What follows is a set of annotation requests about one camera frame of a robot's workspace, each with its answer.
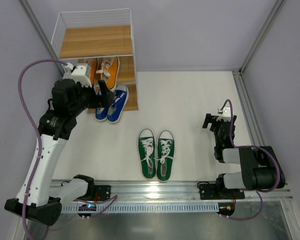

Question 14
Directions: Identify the blue sneaker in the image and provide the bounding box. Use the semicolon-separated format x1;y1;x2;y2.
95;107;109;122
107;84;129;124

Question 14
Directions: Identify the orange sneaker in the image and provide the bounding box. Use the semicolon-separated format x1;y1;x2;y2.
95;56;120;92
78;58;99;86

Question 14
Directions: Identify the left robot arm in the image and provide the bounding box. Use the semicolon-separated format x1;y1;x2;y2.
4;78;115;227

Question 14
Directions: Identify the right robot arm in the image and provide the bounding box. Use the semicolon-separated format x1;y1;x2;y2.
197;113;286;200

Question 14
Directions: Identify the right green sneaker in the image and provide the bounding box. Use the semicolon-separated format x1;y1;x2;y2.
157;130;175;182

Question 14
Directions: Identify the green sneaker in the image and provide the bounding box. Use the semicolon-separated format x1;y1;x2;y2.
157;130;175;182
137;128;156;180

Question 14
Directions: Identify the left green sneaker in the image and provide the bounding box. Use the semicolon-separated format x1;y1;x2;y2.
137;128;156;180

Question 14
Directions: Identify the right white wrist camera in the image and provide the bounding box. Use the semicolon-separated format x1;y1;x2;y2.
216;106;232;122

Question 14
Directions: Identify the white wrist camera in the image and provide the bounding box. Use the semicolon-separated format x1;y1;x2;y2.
216;106;232;122
63;63;92;88

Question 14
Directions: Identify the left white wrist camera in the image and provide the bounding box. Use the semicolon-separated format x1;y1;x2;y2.
63;63;92;88

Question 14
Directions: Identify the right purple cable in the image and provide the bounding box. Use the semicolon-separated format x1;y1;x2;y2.
221;99;282;221

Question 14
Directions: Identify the purple cable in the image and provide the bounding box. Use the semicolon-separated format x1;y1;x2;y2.
17;59;118;240
221;99;282;221

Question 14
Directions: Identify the right aluminium frame rail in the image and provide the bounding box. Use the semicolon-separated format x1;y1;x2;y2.
232;69;267;146

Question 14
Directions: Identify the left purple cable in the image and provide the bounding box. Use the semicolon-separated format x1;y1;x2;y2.
17;59;118;240

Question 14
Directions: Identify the white wire wooden shoe shelf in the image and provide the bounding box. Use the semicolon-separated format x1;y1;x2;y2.
51;8;139;111

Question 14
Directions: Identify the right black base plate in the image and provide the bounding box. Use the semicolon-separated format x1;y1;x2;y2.
197;181;245;200

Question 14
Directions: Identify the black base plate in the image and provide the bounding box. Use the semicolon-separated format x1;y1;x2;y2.
78;184;111;202
197;181;245;200

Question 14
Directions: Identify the left aluminium frame post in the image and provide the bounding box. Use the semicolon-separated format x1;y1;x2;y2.
17;0;66;76

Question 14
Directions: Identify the aluminium frame post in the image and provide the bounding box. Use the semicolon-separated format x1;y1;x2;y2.
239;0;287;75
17;0;66;76

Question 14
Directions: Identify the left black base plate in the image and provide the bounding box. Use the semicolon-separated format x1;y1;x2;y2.
78;184;111;202

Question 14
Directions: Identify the aluminium front rail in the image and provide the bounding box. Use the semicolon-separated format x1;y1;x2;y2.
48;180;294;204

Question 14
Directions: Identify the grey slotted cable duct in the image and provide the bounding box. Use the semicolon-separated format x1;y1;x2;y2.
61;202;219;214

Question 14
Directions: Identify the right aluminium frame post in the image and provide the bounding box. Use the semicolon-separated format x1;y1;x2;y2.
239;0;287;75

